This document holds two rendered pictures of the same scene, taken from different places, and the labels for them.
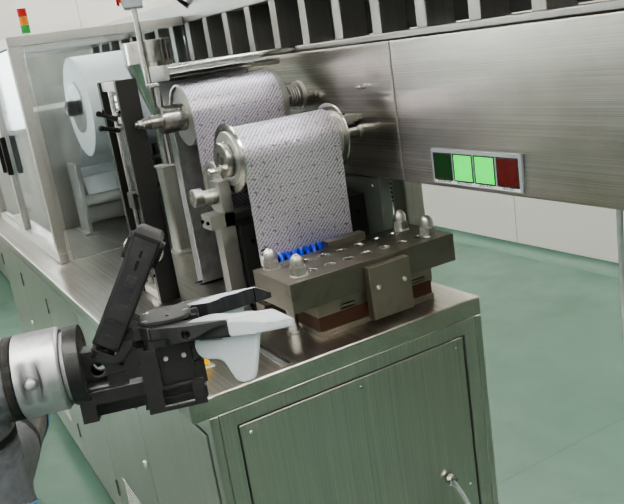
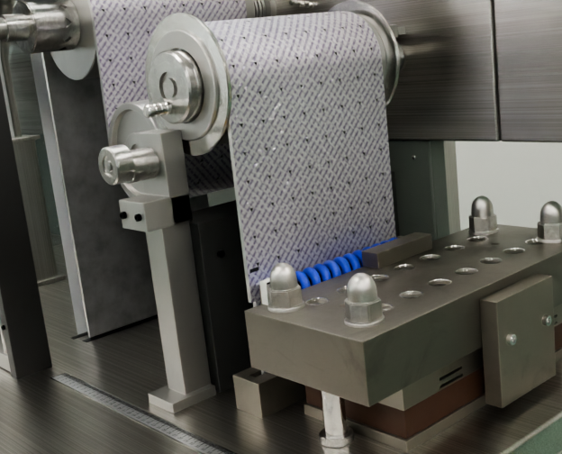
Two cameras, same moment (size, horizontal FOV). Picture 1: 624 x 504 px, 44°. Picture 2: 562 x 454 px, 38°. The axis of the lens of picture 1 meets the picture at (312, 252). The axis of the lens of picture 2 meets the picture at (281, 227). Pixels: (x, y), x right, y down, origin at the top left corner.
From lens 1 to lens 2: 0.81 m
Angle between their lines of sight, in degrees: 12
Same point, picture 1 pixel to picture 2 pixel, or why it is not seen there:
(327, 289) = (424, 348)
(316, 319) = (394, 412)
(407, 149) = (513, 80)
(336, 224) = (372, 222)
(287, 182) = (298, 136)
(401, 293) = (540, 350)
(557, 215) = not seen: hidden behind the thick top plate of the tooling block
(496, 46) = not seen: outside the picture
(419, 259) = (556, 283)
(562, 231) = not seen: hidden behind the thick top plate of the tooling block
